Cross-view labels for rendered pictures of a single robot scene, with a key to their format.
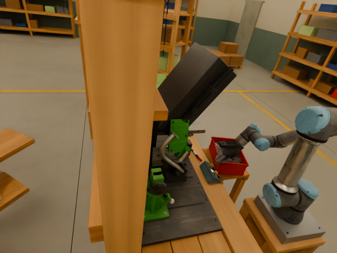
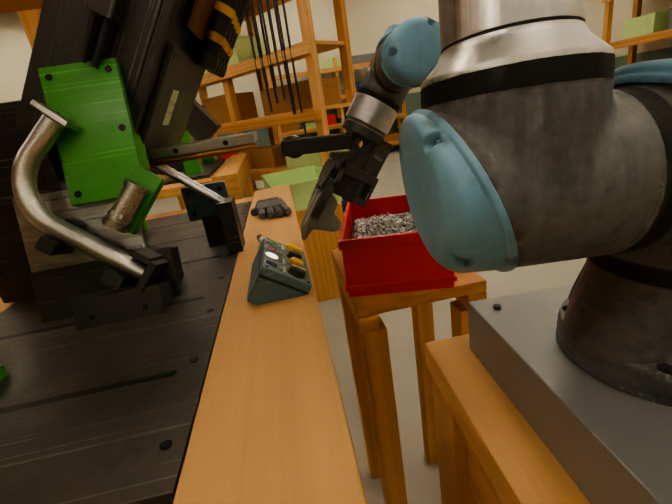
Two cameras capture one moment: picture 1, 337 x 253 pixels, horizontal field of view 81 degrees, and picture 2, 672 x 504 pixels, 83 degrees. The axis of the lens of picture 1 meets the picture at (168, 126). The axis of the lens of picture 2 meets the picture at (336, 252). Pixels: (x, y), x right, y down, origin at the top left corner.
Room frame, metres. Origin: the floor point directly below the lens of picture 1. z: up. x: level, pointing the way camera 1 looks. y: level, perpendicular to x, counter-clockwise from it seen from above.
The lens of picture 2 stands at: (0.42, -0.55, 1.15)
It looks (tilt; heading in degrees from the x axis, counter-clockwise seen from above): 20 degrees down; 13
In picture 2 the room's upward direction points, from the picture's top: 9 degrees counter-clockwise
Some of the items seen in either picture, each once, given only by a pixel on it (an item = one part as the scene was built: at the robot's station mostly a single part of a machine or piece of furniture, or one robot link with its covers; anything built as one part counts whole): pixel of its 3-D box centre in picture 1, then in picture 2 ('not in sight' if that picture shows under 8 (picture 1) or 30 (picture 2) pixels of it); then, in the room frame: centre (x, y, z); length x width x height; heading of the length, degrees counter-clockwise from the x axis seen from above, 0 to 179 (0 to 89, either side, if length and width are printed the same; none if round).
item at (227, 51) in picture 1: (223, 55); not in sight; (7.37, -1.57, 0.37); 1.20 x 0.80 x 0.74; 119
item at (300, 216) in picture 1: (291, 207); (665, 298); (0.74, -0.74, 0.96); 0.15 x 0.15 x 0.10
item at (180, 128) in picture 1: (177, 132); (103, 132); (1.00, -0.06, 1.17); 0.13 x 0.12 x 0.20; 19
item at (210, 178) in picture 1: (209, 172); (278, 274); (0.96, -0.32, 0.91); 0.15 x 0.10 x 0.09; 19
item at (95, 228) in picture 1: (102, 120); not in sight; (0.93, 0.37, 1.23); 1.30 x 0.05 x 0.09; 19
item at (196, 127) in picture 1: (174, 126); (162, 154); (1.15, -0.04, 1.11); 0.39 x 0.16 x 0.03; 109
